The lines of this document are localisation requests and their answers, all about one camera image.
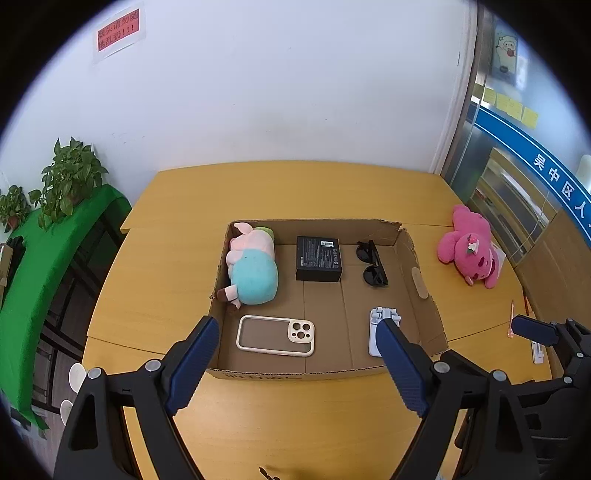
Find red wall sign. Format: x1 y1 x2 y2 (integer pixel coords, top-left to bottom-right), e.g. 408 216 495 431
90 6 145 66

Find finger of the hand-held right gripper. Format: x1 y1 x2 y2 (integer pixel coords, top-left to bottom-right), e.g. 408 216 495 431
511 314 591 359

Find black product box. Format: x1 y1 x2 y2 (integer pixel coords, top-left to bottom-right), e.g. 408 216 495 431
295 235 344 282

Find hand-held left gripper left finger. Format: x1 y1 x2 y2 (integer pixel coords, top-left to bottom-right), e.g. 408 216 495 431
54 315 220 480

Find cartoon sheep poster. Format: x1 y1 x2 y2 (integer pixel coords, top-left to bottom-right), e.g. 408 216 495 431
490 22 521 78

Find large potted green plant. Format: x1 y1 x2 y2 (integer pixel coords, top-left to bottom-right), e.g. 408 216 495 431
28 137 110 230

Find small potted green plant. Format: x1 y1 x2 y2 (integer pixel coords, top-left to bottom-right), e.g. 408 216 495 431
0 185 31 233

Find wooden desk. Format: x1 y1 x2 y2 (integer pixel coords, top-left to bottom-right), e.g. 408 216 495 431
81 161 561 480

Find clear white-rimmed phone case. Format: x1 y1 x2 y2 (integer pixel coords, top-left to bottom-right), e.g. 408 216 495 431
236 315 315 357

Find row of yellow sticky notes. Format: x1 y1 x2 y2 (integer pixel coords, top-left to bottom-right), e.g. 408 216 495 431
483 85 540 130

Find pink and teal pig plush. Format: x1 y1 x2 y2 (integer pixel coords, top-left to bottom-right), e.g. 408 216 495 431
216 222 281 310

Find pink plush toy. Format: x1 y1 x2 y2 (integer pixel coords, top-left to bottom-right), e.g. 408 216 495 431
437 204 505 289

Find black sunglasses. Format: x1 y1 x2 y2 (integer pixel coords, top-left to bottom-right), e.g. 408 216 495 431
355 240 389 287

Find cardboard box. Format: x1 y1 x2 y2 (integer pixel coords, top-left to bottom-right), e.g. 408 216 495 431
208 218 450 382

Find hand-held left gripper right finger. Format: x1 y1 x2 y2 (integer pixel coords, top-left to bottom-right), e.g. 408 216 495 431
375 318 541 480

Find black metal table frame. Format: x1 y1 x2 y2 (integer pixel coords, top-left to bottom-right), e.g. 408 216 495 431
31 211 126 409

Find green table cloth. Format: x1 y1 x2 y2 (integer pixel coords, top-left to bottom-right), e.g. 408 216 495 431
0 184 134 428

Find blue window banner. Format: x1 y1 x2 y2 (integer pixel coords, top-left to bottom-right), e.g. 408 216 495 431
475 105 591 224

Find grey folding phone stand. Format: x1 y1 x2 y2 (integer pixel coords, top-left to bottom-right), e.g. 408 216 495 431
368 306 403 357

